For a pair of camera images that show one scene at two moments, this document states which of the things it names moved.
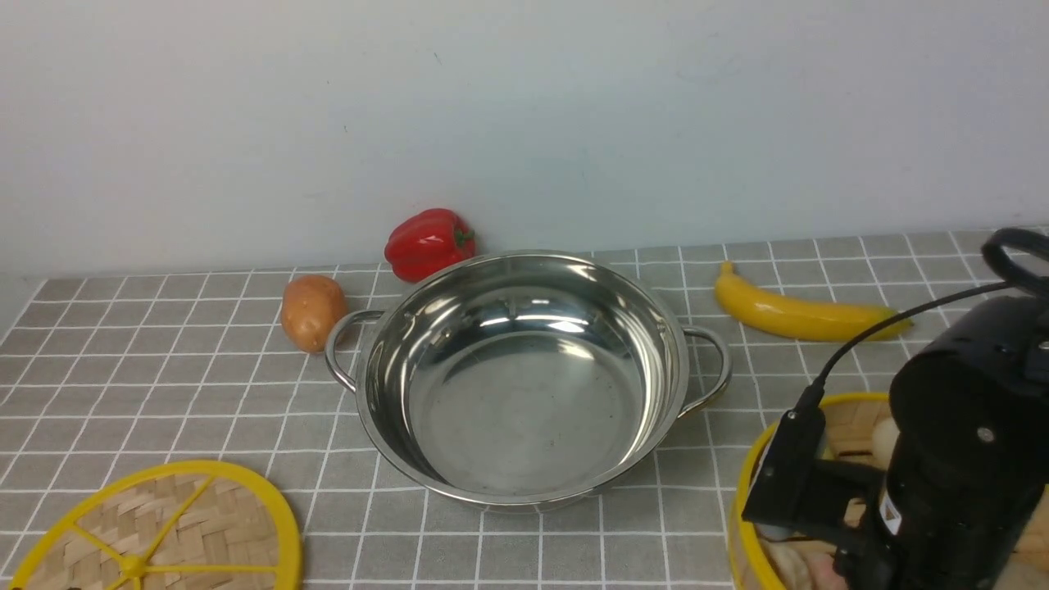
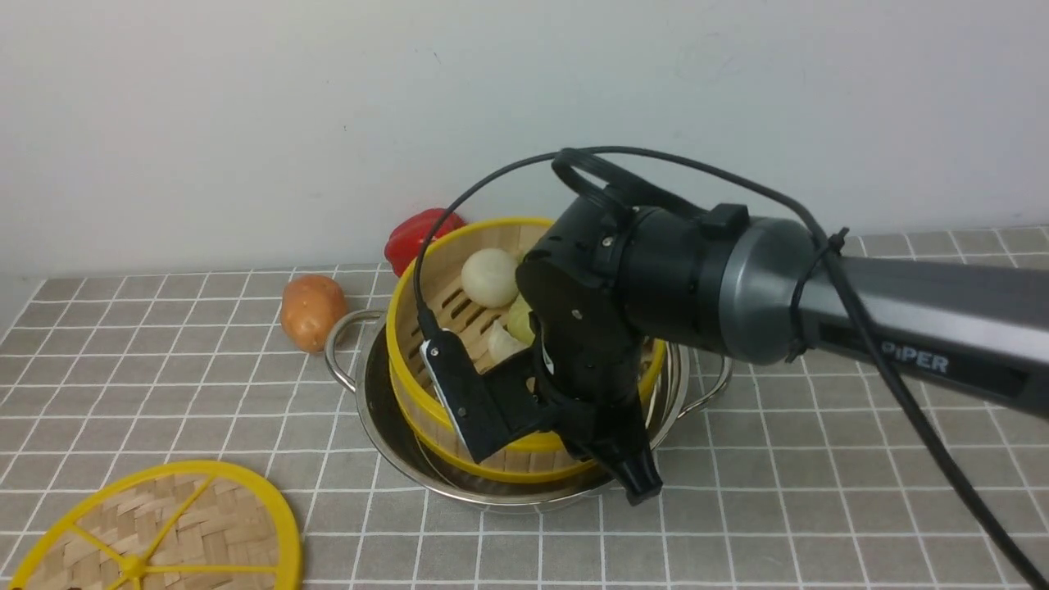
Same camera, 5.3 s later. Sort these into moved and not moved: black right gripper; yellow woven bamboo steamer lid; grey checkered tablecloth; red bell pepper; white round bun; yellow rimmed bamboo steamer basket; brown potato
Moved: black right gripper; white round bun; yellow rimmed bamboo steamer basket
Not moved: grey checkered tablecloth; red bell pepper; yellow woven bamboo steamer lid; brown potato
